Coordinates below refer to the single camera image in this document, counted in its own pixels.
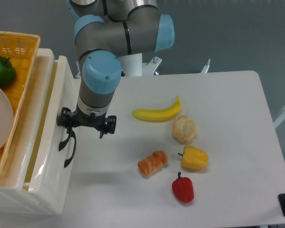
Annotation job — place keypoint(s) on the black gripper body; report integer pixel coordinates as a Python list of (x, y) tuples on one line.
[(91, 120)]

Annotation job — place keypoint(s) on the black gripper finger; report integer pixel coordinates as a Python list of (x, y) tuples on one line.
[(107, 126), (66, 119)]

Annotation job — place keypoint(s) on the white drawer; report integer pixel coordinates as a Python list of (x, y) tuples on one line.
[(50, 178)]

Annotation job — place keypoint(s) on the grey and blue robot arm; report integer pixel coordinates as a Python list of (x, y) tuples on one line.
[(104, 31)]

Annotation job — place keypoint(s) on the white drawer cabinet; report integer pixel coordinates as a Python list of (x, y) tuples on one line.
[(17, 170)]

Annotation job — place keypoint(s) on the yellow banana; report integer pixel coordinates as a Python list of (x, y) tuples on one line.
[(158, 115)]

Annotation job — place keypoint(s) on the orange twisted bread loaf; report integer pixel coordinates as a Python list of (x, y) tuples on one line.
[(153, 163)]

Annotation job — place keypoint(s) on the round bread roll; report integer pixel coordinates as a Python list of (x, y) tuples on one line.
[(184, 129)]

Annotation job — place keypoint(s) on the green bell pepper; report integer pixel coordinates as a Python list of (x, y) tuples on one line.
[(7, 72)]

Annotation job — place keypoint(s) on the orange woven basket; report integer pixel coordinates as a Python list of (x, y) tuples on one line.
[(22, 49)]

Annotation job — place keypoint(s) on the yellow bell pepper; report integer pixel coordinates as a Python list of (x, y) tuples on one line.
[(193, 158)]

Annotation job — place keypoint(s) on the red bell pepper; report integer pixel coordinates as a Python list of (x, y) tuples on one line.
[(182, 187)]

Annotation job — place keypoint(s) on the lower drawer black handle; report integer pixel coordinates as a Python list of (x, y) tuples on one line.
[(67, 162)]

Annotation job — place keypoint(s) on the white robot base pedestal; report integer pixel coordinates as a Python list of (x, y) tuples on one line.
[(133, 65)]

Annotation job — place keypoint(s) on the white metal frame leg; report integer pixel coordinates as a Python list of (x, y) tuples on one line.
[(279, 117)]

